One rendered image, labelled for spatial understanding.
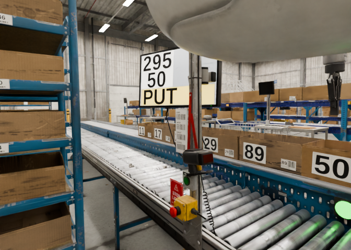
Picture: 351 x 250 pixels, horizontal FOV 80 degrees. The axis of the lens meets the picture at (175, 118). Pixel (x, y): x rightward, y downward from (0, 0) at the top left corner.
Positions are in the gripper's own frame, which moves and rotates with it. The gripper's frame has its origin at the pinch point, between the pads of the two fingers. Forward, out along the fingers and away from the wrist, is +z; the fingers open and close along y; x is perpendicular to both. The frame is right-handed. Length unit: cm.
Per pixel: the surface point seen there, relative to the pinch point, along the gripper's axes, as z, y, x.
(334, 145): 22.6, 23.6, 7.3
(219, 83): -13, -49, 27
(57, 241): 44, -113, 52
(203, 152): 12, -69, 18
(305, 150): 21.6, -5.1, 10.5
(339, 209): 42.7, -13.9, -6.3
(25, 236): 38, -122, 52
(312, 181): 34.5, -10.5, 5.4
